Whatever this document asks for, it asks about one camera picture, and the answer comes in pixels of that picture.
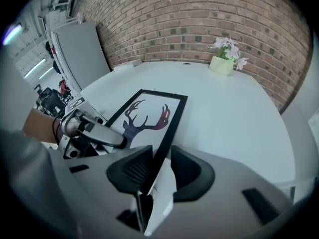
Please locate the long ceiling light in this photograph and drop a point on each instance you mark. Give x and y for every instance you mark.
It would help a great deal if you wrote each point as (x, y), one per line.
(46, 73)
(35, 68)
(12, 34)

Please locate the black wristband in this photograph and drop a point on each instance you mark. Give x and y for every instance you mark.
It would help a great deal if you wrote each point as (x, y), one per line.
(56, 131)

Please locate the white cabinet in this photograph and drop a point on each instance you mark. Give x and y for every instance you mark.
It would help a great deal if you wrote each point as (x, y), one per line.
(79, 51)

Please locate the pink flowers in yellow pot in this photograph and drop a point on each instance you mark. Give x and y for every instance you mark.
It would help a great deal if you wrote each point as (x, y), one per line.
(221, 65)

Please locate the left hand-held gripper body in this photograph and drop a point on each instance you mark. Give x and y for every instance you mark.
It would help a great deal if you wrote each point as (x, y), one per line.
(67, 126)

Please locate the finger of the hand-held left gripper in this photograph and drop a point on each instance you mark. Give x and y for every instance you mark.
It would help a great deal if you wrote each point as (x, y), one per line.
(107, 136)

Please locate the black office chair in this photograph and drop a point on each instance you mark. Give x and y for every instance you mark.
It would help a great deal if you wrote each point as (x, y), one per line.
(51, 99)

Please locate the black-framed deer antler picture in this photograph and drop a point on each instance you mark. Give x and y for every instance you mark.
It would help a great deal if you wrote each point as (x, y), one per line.
(154, 111)

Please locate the white books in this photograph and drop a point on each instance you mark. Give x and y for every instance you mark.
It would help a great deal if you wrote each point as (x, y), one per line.
(125, 66)

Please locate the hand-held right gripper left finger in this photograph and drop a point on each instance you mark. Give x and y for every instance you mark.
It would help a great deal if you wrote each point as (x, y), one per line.
(99, 183)

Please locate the white metal rack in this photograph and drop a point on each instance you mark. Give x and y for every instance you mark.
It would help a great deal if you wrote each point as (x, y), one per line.
(62, 1)

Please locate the person's left forearm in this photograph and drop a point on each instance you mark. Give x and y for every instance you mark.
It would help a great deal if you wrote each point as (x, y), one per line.
(40, 126)

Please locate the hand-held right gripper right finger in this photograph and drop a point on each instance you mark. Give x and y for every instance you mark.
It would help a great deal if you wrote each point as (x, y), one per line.
(224, 203)

